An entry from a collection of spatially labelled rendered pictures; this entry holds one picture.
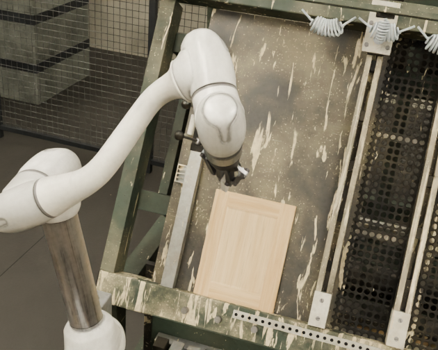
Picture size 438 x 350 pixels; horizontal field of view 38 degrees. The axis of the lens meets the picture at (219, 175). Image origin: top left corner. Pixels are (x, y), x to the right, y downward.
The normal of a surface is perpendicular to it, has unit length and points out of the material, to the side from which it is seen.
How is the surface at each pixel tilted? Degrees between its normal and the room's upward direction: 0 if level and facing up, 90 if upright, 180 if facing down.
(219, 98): 35
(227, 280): 59
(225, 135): 119
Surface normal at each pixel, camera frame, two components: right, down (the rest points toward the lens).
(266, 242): -0.22, -0.07
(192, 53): -0.51, -0.27
